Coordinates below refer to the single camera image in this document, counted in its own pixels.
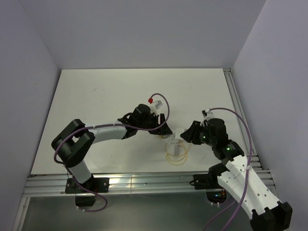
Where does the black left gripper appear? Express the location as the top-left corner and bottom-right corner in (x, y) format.
(137, 114), (172, 136)

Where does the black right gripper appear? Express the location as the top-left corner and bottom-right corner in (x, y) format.
(180, 120), (216, 147)

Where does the white USB charger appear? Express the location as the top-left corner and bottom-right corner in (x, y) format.
(166, 143), (180, 156)
(175, 128), (186, 141)

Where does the white cube socket adapter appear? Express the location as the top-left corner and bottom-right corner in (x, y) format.
(162, 134), (179, 144)

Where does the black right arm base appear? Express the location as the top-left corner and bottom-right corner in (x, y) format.
(190, 173), (222, 190)

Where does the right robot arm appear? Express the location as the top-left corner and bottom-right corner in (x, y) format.
(180, 118), (293, 231)

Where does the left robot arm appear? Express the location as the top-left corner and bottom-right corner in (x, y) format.
(51, 101), (172, 192)

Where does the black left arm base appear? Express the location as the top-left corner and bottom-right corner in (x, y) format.
(65, 178), (109, 194)

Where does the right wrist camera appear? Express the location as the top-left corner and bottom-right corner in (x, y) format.
(200, 108), (215, 127)

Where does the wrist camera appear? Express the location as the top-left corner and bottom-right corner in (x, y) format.
(200, 108), (215, 127)
(148, 98), (163, 114)

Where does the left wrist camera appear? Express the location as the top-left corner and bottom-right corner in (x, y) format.
(148, 98), (163, 114)

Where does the aluminium right rail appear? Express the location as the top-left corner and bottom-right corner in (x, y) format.
(223, 68), (263, 170)

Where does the aluminium rail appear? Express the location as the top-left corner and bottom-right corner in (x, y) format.
(23, 168), (276, 197)
(223, 68), (263, 170)

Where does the aluminium front rail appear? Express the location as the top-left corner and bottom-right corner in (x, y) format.
(23, 168), (276, 197)

